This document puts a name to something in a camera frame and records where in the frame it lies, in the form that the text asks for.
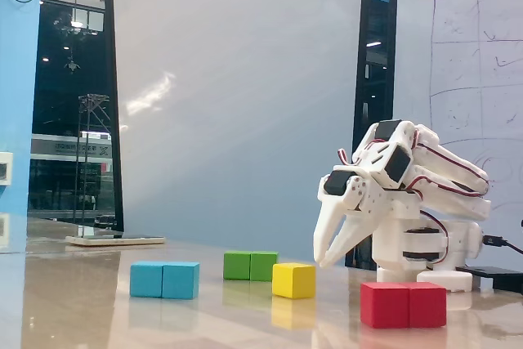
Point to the flat light wooden board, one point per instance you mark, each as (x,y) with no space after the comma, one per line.
(116,240)

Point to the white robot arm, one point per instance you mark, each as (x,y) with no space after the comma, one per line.
(449,198)

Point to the red wooden block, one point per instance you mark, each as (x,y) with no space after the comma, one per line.
(402,305)

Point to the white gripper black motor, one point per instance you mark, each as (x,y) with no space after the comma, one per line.
(355,207)

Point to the white wall socket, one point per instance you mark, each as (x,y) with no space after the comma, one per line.
(5,168)

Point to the small yellow wooden cube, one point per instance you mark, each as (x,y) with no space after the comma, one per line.
(293,281)

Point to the flat black box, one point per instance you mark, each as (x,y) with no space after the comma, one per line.
(498,275)

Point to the blue wooden block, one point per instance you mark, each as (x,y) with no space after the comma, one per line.
(163,280)

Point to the whiteboard with marker drawings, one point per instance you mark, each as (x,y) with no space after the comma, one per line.
(461,59)

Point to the green wooden block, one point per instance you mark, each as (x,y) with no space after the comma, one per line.
(249,266)

